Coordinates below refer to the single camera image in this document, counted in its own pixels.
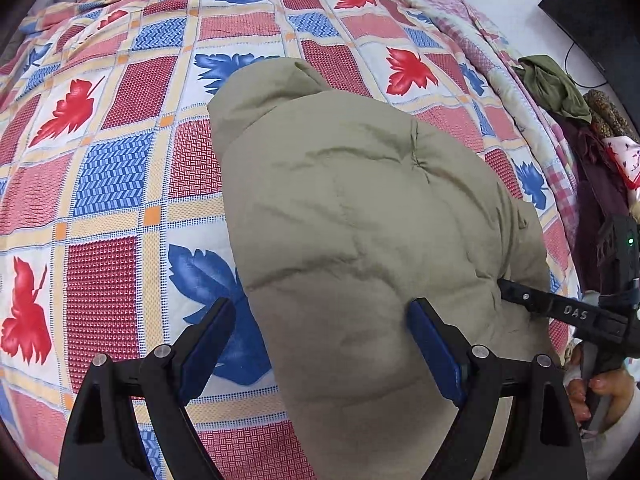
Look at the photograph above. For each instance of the leaf-print checked bed sheet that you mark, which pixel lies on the leaf-print checked bed sheet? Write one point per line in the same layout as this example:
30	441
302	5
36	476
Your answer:
115	185

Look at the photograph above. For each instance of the pink satin cloth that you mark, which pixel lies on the pink satin cloth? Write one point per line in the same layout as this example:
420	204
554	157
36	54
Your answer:
625	160

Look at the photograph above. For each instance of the khaki padded jacket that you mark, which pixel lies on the khaki padded jacket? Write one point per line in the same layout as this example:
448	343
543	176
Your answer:
360	210

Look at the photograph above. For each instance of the person's right hand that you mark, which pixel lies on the person's right hand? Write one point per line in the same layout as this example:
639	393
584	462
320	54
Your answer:
622	390

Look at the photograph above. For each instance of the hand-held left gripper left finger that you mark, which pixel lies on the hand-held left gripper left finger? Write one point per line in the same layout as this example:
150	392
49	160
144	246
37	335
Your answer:
202	355

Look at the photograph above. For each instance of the brown patterned cloth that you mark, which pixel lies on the brown patterned cloth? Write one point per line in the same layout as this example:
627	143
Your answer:
607	112

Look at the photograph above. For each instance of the black monitor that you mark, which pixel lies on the black monitor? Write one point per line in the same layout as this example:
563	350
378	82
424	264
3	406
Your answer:
600	20

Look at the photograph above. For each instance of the olive green cloth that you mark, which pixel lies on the olive green cloth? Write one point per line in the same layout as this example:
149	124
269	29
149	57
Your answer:
550	87

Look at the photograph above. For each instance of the maroon cloth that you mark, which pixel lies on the maroon cloth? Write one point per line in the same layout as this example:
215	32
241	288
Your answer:
595	185

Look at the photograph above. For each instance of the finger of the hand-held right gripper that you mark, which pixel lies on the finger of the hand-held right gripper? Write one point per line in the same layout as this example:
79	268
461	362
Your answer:
545	302

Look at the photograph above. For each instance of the pink plaid quilt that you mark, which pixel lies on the pink plaid quilt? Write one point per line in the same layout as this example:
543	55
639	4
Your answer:
500	60

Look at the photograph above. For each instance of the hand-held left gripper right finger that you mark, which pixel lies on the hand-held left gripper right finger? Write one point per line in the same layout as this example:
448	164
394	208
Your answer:
435	350

